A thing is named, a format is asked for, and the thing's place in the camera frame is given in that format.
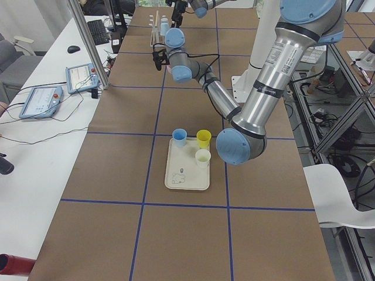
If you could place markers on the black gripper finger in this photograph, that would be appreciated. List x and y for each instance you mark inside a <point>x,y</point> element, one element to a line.
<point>178,21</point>

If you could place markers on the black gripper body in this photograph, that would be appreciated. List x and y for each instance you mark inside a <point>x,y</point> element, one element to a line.
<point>177,12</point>

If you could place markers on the grey plastic cup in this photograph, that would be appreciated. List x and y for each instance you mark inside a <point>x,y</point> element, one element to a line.
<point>164,26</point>

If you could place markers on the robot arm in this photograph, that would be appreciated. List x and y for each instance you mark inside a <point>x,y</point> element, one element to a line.
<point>301,25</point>
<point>200,8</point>

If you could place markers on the pink plastic cup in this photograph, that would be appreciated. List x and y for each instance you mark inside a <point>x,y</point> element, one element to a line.
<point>169,68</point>

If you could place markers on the blue plastic cup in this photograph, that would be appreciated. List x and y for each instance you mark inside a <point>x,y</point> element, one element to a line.
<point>179,137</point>

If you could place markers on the yellow plastic cup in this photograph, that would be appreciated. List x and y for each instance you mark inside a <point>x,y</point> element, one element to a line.
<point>203,138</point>

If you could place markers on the pale green plastic cup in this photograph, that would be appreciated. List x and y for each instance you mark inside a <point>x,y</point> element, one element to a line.
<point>202,157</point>

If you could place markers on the black keyboard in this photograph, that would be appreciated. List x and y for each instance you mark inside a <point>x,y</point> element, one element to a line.
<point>98,32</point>

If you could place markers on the black computer mouse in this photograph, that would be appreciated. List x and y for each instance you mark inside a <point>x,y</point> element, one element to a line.
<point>72,49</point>

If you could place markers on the far blue teach pendant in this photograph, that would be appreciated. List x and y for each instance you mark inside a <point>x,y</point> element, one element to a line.
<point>81,78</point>

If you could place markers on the blue teach pendant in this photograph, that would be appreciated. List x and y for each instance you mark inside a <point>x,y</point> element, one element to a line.
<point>81,78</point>
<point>42,102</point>

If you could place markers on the cream plastic tray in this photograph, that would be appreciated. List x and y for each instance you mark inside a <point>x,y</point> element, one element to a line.
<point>182,172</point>

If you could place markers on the near blue teach pendant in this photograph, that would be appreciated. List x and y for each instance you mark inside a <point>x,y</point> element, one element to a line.
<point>42,102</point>

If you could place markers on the grey office chair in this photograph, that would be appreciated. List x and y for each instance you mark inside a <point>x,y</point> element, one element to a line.
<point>15,66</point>

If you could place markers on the white plastic chair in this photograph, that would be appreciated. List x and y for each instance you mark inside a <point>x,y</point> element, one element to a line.
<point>331,200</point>

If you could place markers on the red cylinder bottle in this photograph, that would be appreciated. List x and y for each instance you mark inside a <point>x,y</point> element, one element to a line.
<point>16,265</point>

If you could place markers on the white wire cup rack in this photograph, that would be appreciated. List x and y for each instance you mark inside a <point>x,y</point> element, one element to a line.
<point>155,21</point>

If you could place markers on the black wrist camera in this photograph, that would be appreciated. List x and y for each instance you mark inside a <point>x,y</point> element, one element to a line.
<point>159,55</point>

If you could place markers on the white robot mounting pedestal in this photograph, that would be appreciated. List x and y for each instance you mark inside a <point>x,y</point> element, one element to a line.
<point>264,40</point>

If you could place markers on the aluminium frame post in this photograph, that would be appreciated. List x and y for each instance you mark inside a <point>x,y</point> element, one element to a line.
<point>88,41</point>

